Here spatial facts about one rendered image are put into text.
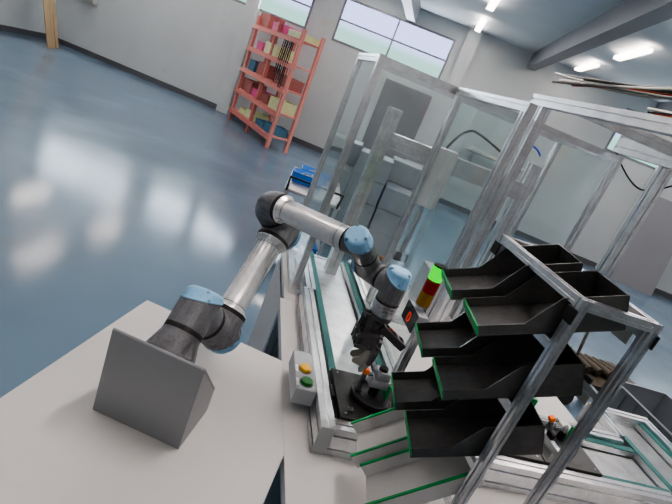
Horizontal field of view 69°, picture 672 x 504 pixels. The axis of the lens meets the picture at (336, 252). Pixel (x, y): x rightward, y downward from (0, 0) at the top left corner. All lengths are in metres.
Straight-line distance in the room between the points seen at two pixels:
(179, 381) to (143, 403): 0.13
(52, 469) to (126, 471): 0.16
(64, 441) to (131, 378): 0.20
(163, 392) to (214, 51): 12.00
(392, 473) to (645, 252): 11.69
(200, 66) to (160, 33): 1.25
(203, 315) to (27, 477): 0.53
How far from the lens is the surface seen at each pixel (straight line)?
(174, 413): 1.35
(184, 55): 13.35
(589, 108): 2.07
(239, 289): 1.57
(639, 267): 12.73
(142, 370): 1.33
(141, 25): 13.95
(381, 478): 1.33
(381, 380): 1.59
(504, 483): 1.82
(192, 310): 1.41
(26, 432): 1.42
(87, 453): 1.38
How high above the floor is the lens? 1.86
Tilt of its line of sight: 19 degrees down
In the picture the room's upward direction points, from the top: 22 degrees clockwise
